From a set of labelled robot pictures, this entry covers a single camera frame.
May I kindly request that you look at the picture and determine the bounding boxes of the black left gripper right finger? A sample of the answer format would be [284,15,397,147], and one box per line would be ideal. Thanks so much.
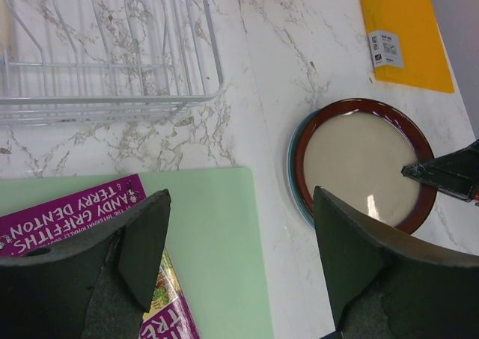
[314,187,478,338]

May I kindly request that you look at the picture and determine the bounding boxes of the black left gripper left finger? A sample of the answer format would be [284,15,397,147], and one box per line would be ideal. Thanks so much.
[1,190,171,338]

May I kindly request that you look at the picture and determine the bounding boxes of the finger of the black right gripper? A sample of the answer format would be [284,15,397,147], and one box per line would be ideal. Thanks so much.
[401,140,479,204]

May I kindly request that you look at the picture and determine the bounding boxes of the dark red rimmed plate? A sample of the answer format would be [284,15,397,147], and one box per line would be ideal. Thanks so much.
[294,99,436,234]

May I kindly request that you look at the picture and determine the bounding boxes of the watermelon pattern plate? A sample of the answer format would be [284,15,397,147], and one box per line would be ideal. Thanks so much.
[286,110,317,230]

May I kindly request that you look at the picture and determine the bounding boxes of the purple treehouse book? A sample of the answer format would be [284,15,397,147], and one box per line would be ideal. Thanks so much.
[1,174,199,338]

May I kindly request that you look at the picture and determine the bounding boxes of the green clipboard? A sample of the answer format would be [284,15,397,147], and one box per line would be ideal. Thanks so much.
[1,168,273,338]

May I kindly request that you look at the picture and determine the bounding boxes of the orange plastic folder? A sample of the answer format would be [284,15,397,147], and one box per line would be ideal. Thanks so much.
[360,0,454,94]

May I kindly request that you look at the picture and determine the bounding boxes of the clear wire dish rack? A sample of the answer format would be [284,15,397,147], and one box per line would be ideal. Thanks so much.
[1,0,224,127]

